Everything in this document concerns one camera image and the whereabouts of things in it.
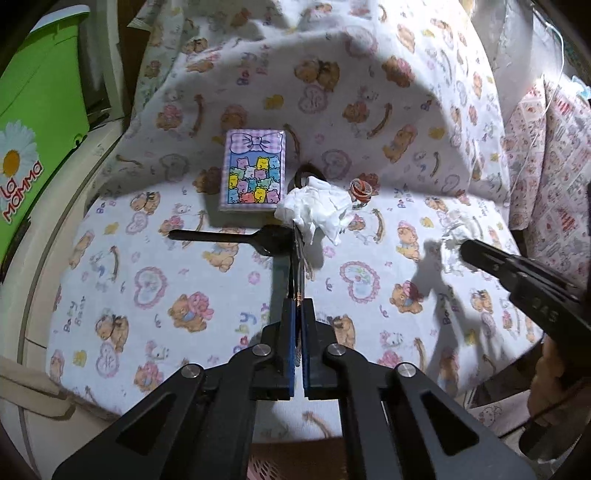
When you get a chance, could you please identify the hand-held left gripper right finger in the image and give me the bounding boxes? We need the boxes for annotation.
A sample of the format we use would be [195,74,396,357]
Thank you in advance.
[302,298,539,480]

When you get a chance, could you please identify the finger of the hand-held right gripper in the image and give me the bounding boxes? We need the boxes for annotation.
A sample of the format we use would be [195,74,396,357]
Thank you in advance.
[459,239,525,291]

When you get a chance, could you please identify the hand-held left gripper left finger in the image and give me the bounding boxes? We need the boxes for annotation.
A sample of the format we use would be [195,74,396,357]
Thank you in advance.
[52,298,297,480]

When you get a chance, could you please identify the small white tissue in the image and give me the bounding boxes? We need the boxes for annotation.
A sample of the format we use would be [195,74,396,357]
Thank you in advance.
[438,209,482,247]

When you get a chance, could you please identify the thin dark stick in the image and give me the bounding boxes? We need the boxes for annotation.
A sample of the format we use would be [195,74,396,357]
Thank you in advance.
[289,220,306,302]

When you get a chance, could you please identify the large white tissue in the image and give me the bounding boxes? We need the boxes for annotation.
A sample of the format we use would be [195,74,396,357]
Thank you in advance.
[274,176,352,246]

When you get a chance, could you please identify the small swirled candy wrapper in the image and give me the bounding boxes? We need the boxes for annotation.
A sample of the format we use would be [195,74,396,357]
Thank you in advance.
[350,177,373,209]

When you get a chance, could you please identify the bear print tissue packet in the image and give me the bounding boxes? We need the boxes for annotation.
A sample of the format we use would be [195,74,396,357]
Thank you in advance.
[219,128,288,214]

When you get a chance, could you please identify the person's right hand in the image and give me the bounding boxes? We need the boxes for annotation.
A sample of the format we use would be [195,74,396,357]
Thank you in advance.
[530,336,591,418]

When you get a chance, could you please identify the red patterned white cloth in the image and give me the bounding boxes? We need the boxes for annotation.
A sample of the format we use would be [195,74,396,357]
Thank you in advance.
[502,78,591,280]

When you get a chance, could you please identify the black plastic spoon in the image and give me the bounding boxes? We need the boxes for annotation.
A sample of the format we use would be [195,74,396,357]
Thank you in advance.
[168,225,293,256]

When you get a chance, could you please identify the bear print blanket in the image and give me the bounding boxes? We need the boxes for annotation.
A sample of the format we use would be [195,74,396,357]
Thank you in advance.
[46,0,546,441]

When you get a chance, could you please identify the green daisy storage box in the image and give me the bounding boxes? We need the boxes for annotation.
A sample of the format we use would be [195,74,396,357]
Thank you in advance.
[0,4,92,267]

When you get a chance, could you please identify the black ring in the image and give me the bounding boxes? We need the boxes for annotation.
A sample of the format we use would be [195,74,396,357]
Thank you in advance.
[288,163,326,192]

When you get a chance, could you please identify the beige wooden bed frame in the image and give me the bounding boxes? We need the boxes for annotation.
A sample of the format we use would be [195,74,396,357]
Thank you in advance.
[0,115,139,480]

